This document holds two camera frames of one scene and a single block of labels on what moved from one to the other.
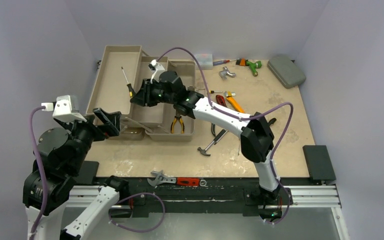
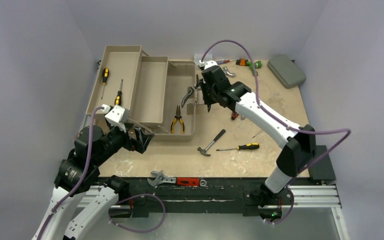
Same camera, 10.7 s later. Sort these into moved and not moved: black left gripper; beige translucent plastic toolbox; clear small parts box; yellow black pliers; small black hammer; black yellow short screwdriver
Moved: black yellow short screwdriver; black left gripper
Not moved: yellow black pliers; small black hammer; clear small parts box; beige translucent plastic toolbox
